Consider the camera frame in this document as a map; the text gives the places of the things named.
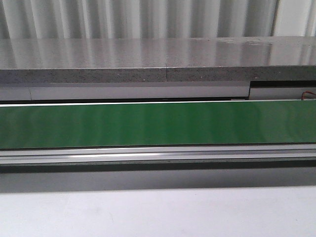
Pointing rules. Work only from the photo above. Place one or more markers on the grey stone countertop slab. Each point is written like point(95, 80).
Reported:
point(157, 60)

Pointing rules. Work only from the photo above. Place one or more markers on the aluminium conveyor frame rail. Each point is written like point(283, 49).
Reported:
point(176, 153)

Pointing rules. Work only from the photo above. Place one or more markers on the white pleated curtain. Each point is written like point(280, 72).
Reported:
point(155, 19)

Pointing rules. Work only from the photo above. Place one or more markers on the green conveyor belt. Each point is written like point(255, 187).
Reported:
point(40, 126)

